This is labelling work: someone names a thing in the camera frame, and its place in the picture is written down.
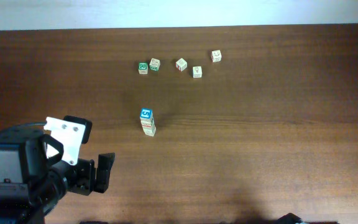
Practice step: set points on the wooden block bulb drawing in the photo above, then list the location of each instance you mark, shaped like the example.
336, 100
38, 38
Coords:
197, 72

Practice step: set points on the wooden block circle drawing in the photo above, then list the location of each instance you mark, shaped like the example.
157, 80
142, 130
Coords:
181, 64

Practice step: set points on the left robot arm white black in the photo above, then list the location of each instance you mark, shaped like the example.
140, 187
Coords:
54, 186

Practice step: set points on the red A letter block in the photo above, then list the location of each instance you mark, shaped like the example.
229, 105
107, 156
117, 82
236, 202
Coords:
151, 129

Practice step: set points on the red E letter block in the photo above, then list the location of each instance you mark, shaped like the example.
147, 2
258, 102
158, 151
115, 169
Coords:
147, 121

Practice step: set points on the wooden J block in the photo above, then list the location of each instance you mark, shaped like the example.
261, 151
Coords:
146, 114

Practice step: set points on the green R letter block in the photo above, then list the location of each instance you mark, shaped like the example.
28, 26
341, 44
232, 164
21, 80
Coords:
143, 68

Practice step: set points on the wooden block far right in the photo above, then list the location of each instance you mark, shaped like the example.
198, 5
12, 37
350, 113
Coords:
216, 56

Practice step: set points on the wooden block with drawing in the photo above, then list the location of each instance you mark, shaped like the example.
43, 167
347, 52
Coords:
149, 132

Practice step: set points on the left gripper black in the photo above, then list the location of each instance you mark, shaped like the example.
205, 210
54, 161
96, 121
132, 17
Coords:
89, 180

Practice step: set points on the green edged wooden block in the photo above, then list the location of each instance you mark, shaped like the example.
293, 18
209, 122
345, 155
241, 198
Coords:
154, 64

